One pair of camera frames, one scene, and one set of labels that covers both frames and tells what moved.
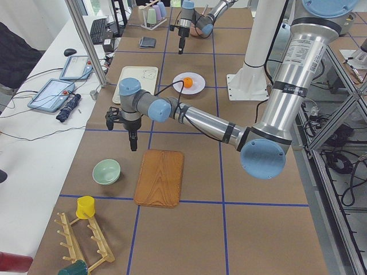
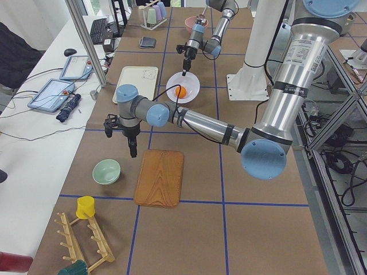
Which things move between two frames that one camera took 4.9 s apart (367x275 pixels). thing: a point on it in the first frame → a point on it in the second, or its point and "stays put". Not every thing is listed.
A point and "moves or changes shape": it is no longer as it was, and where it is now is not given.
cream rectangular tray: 147,76 stays put
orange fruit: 188,82 → 183,91
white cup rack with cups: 154,14 stays put
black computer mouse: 68,51 stays put
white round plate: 199,83 moves or changes shape
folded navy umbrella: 73,102 stays put
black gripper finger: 181,45 → 186,65
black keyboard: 97,31 stays put
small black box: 108,45 stays put
